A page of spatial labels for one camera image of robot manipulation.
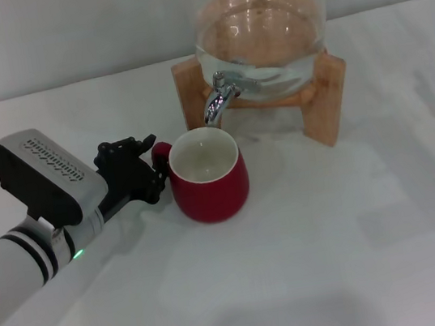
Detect red ceramic cup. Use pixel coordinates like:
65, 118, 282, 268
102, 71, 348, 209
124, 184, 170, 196
149, 122, 256, 232

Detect chrome faucet tap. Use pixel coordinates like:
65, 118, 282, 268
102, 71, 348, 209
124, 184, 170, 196
198, 64, 267, 129

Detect wooden dispenser stand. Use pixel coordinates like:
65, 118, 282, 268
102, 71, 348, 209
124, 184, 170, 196
169, 36, 359, 170

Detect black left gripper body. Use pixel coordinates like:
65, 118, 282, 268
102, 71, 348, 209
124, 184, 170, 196
87, 134, 164, 222

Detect glass water dispenser jar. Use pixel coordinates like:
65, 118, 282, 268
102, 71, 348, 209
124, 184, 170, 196
185, 0, 342, 103

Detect black silver wrist camera box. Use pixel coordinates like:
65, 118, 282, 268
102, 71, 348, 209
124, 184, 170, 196
0, 118, 115, 238

